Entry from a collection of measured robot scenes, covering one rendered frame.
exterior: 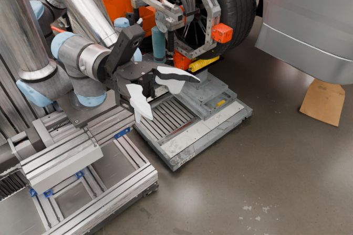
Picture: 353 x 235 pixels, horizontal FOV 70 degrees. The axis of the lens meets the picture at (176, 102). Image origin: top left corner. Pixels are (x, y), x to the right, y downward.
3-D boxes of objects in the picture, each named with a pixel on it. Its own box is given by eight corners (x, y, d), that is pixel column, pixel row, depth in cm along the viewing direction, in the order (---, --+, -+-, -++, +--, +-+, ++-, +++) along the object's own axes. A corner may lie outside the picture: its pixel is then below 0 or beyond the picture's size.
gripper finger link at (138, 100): (153, 138, 45) (142, 105, 51) (154, 112, 41) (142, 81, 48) (135, 141, 44) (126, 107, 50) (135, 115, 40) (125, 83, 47)
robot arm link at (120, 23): (122, 28, 119) (125, 47, 127) (131, 17, 127) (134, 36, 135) (107, 25, 121) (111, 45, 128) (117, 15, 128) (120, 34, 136)
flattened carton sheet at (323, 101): (346, 89, 233) (348, 86, 231) (337, 127, 200) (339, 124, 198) (312, 78, 245) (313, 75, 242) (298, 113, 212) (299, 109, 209)
